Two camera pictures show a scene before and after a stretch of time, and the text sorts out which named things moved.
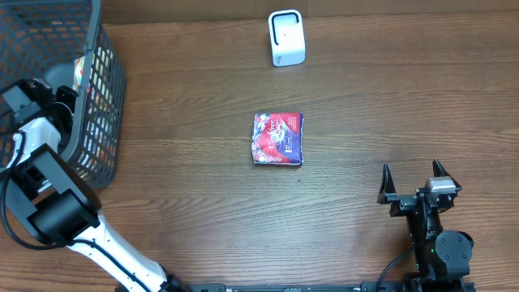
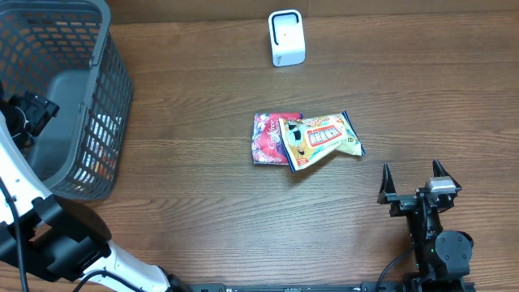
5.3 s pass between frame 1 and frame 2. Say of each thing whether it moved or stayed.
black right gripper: stayed
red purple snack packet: stayed
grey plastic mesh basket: stayed
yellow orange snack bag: moved
